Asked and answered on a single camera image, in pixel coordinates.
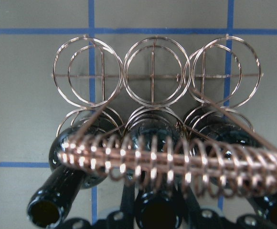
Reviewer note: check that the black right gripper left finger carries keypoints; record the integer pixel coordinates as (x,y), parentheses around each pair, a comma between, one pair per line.
(127,202)

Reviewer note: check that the copper wire bottle basket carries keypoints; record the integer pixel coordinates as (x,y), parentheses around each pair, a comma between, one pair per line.
(210,149)

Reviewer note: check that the dark wine bottle three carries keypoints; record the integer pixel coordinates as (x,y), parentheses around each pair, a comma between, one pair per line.
(255,167)

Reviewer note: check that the dark wine bottle two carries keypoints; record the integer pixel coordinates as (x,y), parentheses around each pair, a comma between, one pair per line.
(156,205)

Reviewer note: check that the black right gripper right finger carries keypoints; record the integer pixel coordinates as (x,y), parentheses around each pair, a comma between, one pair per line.
(192,207)

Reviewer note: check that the dark wine bottle one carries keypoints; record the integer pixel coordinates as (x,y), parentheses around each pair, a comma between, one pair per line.
(52,202)

